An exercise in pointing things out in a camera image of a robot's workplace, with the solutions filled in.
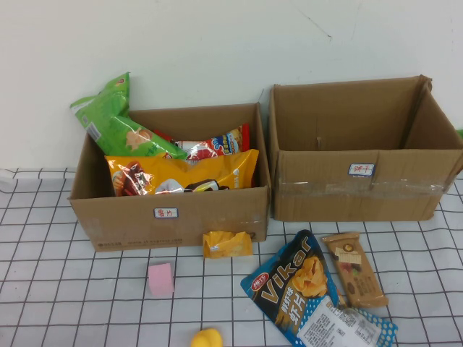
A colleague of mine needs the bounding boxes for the small yellow snack packet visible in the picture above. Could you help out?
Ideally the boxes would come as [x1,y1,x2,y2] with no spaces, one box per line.
[202,230,253,260]

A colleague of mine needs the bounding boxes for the blue Vikar shrimp chip bag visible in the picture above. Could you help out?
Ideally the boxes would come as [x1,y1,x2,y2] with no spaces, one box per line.
[240,229,399,347]

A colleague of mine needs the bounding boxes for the brown wafer bar packet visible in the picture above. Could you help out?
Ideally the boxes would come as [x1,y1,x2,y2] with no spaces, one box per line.
[320,231,390,309]

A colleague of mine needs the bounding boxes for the large yellow snack bag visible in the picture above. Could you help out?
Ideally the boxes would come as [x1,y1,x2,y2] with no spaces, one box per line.
[104,148,260,197]

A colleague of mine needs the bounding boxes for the red snack bag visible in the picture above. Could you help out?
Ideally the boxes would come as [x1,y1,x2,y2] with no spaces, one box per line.
[153,123,251,162]

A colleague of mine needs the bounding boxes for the white label red writing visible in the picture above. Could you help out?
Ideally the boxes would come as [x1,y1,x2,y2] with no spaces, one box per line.
[153,207,180,219]
[348,163,377,178]

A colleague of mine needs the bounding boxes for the taped cardboard box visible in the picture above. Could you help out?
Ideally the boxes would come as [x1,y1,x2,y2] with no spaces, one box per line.
[267,74,463,223]

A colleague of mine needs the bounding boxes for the cardboard box printed F2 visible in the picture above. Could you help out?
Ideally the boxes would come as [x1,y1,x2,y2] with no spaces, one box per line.
[67,102,272,253]

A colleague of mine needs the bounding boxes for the green chip bag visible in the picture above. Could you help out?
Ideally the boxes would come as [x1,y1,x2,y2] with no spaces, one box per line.
[69,72,188,160]

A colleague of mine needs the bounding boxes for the pink foam block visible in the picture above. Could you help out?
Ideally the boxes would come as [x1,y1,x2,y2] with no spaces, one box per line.
[147,262,175,299]

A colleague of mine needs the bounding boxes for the yellow rubber duck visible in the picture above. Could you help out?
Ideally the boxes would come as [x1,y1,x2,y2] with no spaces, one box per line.
[190,327,224,347]

